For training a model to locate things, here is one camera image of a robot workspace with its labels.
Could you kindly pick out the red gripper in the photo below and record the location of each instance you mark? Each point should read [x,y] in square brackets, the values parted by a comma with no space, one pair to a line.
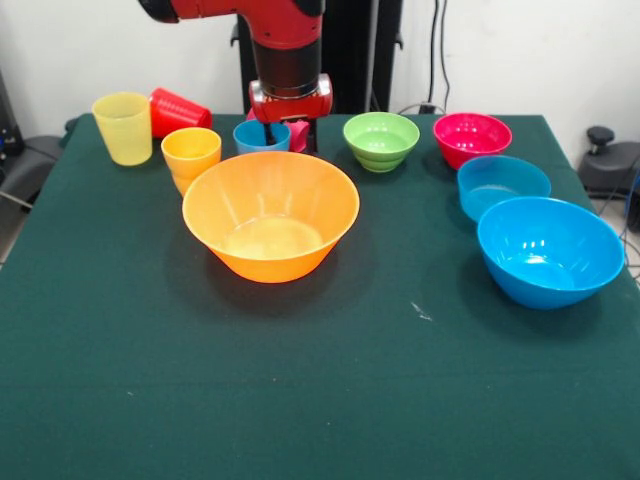
[290,109]

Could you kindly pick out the pink cup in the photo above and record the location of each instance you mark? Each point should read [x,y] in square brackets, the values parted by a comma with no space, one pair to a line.
[298,137]

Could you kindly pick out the blue cup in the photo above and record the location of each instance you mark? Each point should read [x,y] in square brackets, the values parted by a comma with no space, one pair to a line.
[247,140]

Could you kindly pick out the red cup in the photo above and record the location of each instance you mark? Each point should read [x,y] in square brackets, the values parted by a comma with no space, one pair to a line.
[180,117]

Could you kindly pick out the large orange bowl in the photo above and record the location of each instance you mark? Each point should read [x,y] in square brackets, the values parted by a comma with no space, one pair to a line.
[270,260]

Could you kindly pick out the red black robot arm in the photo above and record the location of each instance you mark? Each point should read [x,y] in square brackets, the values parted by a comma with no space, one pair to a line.
[287,60]

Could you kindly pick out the green bowl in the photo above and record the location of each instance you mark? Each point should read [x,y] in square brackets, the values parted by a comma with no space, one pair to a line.
[380,155]

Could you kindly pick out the small yellow orange cup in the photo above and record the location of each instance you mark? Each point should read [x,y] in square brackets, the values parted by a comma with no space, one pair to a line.
[190,150]

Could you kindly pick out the pale yellow cup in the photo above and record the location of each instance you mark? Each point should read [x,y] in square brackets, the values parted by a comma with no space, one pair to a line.
[122,135]

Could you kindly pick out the pink bowl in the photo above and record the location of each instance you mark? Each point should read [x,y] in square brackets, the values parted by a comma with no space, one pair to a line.
[470,150]

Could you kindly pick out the light blue shallow bowl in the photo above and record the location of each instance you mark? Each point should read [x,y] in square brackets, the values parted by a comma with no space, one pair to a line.
[480,195]

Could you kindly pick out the dark green table cloth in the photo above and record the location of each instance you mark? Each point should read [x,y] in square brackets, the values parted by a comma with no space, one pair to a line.
[300,350]

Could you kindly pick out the black equipment box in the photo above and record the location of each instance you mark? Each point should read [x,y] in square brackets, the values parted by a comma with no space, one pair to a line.
[7,130]

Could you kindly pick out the large blue bowl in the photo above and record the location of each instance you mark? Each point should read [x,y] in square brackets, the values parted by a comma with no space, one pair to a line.
[545,280]

